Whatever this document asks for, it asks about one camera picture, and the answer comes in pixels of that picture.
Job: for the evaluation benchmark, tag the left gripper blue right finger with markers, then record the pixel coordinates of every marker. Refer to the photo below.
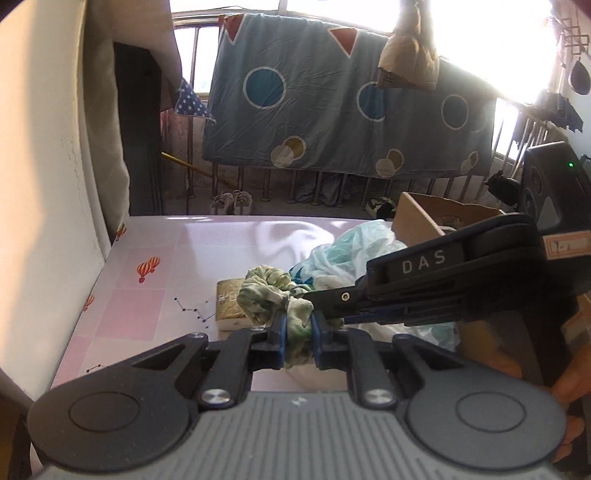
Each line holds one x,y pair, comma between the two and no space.
330,345

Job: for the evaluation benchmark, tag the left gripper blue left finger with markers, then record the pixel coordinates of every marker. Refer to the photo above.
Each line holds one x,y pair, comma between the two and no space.
269,344

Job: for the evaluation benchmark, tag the gold tissue packet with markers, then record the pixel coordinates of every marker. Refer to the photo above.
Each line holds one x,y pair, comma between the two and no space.
229,316

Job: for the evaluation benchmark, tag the green white scrunchie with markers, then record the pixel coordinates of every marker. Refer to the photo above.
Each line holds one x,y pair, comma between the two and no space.
267,290

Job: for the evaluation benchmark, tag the person right hand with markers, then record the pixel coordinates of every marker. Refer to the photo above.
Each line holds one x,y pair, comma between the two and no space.
573,384

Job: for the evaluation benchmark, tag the white teal plastic bag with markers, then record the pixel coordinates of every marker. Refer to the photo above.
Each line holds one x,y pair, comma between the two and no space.
340,264

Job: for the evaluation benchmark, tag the brown cardboard box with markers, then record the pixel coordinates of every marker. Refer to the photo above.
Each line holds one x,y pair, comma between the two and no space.
420,218

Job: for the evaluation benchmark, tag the white sneakers pair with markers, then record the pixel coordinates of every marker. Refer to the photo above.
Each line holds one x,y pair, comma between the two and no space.
237,202

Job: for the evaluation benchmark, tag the black hanging cap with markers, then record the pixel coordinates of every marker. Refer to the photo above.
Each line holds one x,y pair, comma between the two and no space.
579,78

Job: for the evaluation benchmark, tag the yellow broom stick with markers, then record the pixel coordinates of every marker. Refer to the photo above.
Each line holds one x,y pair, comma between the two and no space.
187,166

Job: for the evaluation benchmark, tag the tan hanging garment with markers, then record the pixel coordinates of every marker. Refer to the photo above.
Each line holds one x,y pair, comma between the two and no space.
409,59

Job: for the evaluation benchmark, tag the blue circle pattern blanket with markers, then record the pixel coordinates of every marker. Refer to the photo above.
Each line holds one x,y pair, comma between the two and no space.
293,93

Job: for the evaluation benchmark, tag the navy star fabric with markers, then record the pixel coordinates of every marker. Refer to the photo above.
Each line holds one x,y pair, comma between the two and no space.
189,104

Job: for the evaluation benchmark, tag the black cabinet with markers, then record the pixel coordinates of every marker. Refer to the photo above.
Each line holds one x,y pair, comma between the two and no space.
138,81

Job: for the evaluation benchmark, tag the beige curtain cloth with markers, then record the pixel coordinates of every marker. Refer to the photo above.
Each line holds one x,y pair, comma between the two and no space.
144,24

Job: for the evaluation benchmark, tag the black bag on rail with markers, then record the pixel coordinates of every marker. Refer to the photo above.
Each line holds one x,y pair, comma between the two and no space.
503,188

